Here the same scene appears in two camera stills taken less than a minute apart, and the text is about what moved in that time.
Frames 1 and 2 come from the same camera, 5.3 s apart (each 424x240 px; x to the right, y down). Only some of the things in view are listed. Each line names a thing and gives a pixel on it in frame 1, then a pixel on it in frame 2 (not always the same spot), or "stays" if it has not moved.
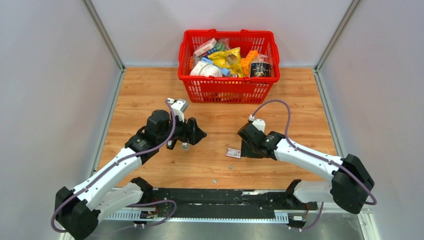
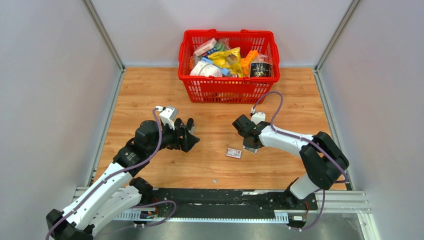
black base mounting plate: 183,204 stays
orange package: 246,62 stays
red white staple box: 233,153 stays
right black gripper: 244,152 → 248,146
